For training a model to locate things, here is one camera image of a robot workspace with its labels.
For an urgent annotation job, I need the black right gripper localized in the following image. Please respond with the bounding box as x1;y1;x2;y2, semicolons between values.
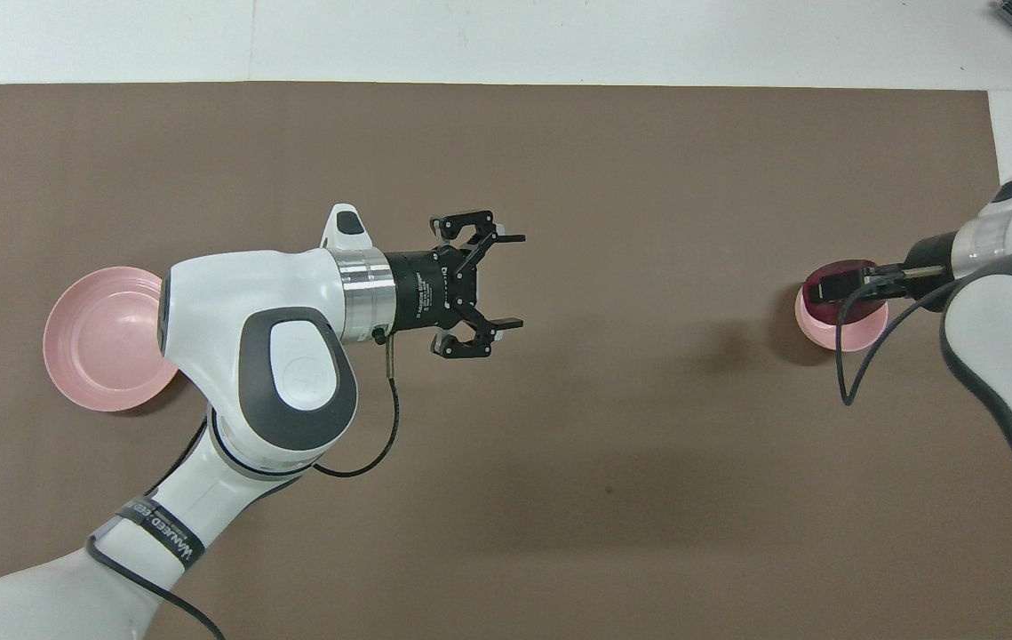
808;231;968;312

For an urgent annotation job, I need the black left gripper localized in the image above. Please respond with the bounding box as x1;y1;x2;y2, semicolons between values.
386;210;526;359

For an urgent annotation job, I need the dark red apple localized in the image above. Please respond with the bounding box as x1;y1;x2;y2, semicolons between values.
804;260;887;325

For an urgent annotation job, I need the pink bowl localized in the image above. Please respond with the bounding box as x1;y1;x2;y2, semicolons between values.
795;264;889;353

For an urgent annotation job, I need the pink plate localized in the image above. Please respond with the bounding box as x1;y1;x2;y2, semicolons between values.
43;267;179;413

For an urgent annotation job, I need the brown table mat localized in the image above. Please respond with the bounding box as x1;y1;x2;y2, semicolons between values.
0;82;1012;640

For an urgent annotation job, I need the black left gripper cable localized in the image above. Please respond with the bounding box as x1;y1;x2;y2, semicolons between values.
84;329;402;640

